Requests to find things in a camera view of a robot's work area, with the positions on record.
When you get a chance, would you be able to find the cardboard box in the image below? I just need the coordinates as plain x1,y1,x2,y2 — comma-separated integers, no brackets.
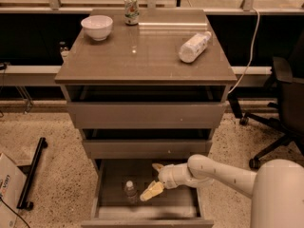
0,153,26,228

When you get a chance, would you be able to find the black wheeled stand base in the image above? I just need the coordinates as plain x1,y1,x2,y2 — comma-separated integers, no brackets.
17,137,48,211

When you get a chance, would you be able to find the white ceramic bowl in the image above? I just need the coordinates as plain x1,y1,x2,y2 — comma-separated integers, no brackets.
81,15,113,41

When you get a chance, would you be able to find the black cable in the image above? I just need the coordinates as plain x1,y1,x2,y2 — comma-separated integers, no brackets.
0,196,32,228

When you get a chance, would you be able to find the white cable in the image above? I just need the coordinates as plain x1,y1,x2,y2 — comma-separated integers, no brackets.
227,8,260,95

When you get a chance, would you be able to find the clear water bottle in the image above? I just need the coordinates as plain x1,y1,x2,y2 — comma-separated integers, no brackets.
124,180,139,204

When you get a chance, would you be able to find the green white drink can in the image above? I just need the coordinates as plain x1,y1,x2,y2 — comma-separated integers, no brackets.
124,0,140,26

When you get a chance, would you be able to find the black office chair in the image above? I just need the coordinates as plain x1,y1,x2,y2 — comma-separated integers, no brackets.
228,31,304,169

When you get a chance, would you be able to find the grey drawer cabinet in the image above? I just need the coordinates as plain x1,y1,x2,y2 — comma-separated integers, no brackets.
54,9,238,228

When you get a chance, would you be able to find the grey top drawer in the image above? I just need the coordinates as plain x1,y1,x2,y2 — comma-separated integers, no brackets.
67,103,225,129

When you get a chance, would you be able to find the grey open bottom drawer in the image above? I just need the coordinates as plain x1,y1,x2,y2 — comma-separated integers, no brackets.
81,159,214,228

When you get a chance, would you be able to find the grey middle drawer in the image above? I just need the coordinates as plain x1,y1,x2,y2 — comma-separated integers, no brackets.
83,140,212,159

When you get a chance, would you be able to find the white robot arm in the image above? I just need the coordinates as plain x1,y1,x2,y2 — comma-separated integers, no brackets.
140,154,304,228

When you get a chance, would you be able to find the small bottle behind cabinet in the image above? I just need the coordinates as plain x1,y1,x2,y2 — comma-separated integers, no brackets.
59,41,69,62

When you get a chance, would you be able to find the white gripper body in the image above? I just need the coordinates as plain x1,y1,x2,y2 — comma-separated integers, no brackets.
158,164,182,189

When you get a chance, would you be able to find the white bottle lying down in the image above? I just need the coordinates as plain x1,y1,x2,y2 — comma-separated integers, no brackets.
179,31,212,64

